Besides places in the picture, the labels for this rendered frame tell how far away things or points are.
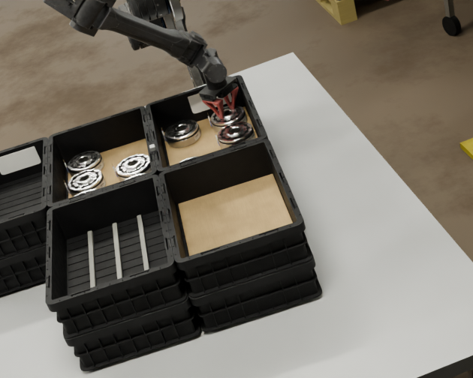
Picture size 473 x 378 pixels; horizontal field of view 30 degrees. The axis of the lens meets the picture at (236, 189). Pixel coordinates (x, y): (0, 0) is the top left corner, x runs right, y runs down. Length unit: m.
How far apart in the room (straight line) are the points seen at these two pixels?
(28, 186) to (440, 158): 1.77
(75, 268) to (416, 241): 0.84
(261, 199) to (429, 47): 2.46
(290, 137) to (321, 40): 2.21
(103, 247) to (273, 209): 0.44
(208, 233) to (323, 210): 0.35
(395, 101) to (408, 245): 2.02
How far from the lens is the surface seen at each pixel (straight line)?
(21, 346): 2.29
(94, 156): 2.58
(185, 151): 2.50
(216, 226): 2.17
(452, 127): 3.87
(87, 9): 2.15
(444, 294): 2.02
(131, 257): 2.17
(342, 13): 4.94
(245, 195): 2.24
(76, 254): 2.26
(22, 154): 2.66
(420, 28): 4.74
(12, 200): 2.61
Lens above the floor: 2.08
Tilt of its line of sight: 33 degrees down
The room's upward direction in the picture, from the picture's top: 18 degrees counter-clockwise
